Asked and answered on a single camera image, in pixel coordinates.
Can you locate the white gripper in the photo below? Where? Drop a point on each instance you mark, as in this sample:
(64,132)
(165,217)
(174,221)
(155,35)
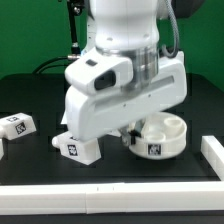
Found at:
(96,104)

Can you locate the white round stool seat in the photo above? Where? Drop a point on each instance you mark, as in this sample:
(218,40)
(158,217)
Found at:
(163,136)

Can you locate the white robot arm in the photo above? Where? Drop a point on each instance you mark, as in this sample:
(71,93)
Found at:
(134,69)

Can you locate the white marker sheet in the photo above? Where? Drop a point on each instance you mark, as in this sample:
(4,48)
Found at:
(64,119)

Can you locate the white front rail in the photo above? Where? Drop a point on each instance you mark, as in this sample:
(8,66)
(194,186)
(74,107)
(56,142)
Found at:
(111,198)

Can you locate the black camera pole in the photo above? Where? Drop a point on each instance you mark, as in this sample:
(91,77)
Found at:
(75,8)

